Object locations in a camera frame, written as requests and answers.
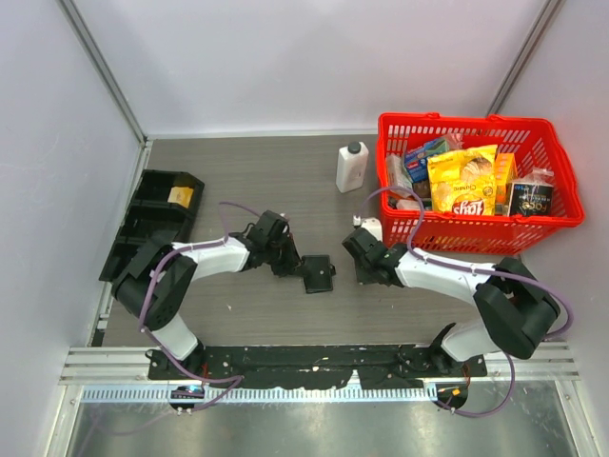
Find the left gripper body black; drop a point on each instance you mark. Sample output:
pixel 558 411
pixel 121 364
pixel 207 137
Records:
pixel 281 256

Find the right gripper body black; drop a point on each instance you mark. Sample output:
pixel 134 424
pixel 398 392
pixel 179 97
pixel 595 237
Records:
pixel 363 276

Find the black leather card holder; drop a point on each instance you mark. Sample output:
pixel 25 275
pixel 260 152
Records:
pixel 317 273

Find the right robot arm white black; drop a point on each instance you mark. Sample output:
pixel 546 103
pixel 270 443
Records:
pixel 515 313

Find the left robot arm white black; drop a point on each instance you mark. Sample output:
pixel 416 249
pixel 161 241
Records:
pixel 154 284

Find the yellow card in tray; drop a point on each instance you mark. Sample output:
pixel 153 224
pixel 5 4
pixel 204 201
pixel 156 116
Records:
pixel 181 196

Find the pale wrapped snack pack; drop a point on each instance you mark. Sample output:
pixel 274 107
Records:
pixel 397 177

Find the white bottle black cap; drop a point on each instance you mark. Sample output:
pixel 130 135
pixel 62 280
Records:
pixel 351 166

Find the blue box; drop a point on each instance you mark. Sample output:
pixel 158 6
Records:
pixel 415 164

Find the black compartment tray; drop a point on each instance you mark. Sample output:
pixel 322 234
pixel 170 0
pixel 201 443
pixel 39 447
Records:
pixel 149 211

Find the yellow Lays chips bag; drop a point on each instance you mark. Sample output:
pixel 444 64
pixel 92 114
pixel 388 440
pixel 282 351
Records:
pixel 462 182

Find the red plastic shopping basket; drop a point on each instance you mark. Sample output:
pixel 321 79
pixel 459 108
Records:
pixel 534 143

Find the green sponge pack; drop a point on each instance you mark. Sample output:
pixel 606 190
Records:
pixel 441 145

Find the orange snack box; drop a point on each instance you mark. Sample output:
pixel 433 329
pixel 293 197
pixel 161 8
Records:
pixel 505 172

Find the black snack package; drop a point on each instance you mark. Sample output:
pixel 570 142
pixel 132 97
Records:
pixel 531 195

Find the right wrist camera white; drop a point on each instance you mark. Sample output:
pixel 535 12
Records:
pixel 371 224

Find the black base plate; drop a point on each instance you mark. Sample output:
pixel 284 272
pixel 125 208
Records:
pixel 325 367

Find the white cable duct rail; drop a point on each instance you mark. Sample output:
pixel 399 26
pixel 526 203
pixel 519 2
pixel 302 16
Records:
pixel 173 393

